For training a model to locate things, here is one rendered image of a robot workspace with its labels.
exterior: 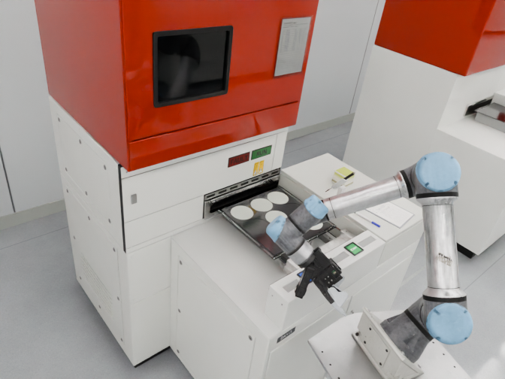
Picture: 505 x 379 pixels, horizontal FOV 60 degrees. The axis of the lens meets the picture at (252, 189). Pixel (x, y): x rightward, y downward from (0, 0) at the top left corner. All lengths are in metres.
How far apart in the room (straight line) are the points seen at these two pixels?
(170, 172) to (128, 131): 0.30
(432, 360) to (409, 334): 0.22
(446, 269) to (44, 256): 2.43
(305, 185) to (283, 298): 0.71
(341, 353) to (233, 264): 0.53
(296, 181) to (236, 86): 0.63
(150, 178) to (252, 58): 0.58
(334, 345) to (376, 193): 0.53
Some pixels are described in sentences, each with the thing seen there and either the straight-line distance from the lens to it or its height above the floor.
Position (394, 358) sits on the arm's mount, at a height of 0.93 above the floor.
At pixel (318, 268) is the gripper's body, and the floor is 1.10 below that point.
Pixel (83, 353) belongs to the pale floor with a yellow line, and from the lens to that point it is 2.54.
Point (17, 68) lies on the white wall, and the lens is 2.93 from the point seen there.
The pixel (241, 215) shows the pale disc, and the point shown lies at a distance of 1.87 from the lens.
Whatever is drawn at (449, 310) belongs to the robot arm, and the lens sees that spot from 1.33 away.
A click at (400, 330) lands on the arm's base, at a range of 1.48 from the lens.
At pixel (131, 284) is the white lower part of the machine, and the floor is 0.64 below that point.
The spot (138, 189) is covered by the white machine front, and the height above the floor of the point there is 1.11.
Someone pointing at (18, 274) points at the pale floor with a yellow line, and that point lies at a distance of 3.02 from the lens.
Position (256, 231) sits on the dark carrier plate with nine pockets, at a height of 0.90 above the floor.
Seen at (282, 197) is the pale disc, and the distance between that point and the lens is 2.02.
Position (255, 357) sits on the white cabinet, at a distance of 1.68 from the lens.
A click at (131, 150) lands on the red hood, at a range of 1.48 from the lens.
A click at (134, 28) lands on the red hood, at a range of 1.34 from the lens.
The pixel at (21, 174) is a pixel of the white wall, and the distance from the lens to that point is 3.21.
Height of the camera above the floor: 2.03
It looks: 34 degrees down
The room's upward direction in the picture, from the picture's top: 8 degrees clockwise
